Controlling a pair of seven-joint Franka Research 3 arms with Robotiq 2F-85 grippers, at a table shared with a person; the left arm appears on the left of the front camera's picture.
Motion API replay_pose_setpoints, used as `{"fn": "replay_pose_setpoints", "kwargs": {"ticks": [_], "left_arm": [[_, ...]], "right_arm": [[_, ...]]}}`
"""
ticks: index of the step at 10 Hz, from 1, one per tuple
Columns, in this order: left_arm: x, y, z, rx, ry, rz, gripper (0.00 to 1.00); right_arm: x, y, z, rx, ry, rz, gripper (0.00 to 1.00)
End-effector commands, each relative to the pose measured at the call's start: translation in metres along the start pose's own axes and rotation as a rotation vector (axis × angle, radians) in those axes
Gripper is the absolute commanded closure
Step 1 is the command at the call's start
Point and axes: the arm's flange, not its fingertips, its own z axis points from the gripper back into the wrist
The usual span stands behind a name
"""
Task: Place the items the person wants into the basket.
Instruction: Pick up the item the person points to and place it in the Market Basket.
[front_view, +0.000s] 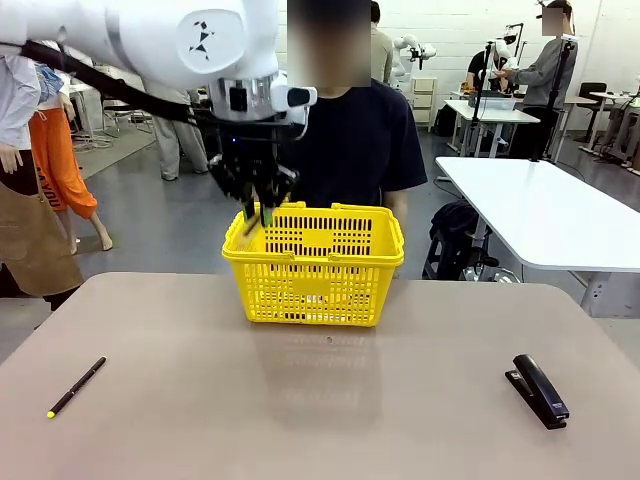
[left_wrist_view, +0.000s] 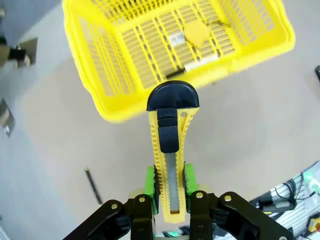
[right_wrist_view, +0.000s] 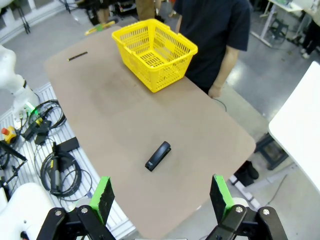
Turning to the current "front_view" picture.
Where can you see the person in navy t-shirt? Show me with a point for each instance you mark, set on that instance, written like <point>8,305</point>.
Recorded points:
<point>350,145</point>

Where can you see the large white table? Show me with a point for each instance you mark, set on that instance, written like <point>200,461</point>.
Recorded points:
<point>540,215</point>

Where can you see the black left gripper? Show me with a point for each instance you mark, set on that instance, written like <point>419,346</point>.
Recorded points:
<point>250,150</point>

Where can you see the standing person in black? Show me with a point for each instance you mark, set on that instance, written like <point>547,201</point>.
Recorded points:
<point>477,70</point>

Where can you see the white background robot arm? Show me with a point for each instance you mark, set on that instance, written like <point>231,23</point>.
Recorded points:
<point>410,50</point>

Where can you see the black mesh chair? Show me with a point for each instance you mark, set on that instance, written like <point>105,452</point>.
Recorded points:
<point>125,122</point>

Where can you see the person in grey sweater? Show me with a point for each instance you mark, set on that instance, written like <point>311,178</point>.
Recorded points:
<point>545,80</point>

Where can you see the white drawer cabinet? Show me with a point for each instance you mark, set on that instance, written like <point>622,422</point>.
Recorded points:
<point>424,100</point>

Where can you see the black camera stand pole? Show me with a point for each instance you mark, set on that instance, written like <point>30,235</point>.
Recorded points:
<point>555,100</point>

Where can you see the yellow plastic shopping basket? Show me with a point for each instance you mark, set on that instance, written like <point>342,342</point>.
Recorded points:
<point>310,295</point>

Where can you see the black backpack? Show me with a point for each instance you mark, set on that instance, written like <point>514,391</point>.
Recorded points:
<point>452,235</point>

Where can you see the white background desk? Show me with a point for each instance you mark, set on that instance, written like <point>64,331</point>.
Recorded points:
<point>490,112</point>

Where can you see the yellow utility knife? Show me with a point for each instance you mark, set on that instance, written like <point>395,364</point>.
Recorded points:
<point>251,234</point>

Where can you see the person's left forearm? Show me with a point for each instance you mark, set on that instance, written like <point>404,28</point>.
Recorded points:
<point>395,202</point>

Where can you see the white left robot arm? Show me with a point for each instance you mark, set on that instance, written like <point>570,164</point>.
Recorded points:
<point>150,35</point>

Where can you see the left arm white wrist camera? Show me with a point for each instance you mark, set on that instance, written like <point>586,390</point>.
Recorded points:
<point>295,97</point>

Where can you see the black pen yellow tip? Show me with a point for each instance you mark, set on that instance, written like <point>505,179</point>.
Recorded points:
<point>77,387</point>

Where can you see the mannequin with orange pants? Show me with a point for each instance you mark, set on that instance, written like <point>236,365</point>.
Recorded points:
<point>57,160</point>

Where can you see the mannequin with brown apron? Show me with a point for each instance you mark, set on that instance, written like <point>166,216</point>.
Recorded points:
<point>20,225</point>

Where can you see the person in grey hoodie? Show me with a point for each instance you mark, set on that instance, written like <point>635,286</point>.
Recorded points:
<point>175,145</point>

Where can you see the black stapler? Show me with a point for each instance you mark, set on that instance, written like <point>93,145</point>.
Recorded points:
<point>540,392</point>

